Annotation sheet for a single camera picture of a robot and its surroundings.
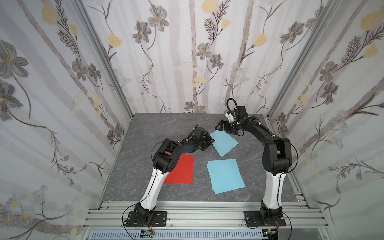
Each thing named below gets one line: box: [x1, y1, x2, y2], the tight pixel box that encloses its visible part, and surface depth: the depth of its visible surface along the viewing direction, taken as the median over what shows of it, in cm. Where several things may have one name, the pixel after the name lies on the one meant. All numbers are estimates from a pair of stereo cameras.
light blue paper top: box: [206, 158, 246, 195], surface depth 92 cm
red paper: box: [163, 154, 195, 184], surface depth 67 cm
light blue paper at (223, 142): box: [209, 130, 239, 158], surface depth 107 cm
